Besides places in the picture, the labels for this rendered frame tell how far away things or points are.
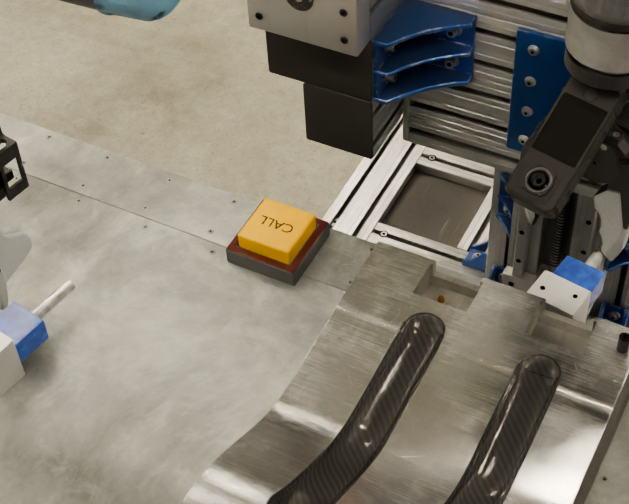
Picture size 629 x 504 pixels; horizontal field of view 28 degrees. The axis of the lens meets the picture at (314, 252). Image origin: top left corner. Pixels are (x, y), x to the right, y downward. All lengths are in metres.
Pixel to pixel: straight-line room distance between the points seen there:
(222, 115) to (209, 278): 1.41
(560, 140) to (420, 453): 0.28
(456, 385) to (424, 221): 1.08
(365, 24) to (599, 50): 0.43
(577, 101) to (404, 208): 1.16
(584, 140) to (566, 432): 0.24
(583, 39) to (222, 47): 1.93
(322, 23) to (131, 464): 0.51
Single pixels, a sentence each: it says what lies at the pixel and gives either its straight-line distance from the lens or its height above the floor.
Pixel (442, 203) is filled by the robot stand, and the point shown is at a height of 0.21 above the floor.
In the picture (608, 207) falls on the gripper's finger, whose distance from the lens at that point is 1.10.
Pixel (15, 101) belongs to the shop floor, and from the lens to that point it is 2.82.
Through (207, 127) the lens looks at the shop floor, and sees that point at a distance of 2.66.
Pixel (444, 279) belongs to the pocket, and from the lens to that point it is 1.18.
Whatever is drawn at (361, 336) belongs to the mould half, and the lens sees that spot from 1.12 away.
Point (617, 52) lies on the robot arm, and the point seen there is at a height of 1.15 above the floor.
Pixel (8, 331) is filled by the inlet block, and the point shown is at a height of 0.84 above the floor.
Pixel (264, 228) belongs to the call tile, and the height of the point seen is 0.84.
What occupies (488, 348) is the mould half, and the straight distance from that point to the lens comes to 1.11.
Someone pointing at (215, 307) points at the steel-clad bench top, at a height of 0.80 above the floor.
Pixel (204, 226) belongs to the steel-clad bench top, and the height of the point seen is 0.80.
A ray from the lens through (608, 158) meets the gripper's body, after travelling 1.06.
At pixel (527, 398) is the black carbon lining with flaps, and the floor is 0.88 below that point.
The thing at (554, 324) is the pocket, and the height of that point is 0.87.
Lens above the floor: 1.76
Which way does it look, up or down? 48 degrees down
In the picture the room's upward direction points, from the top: 4 degrees counter-clockwise
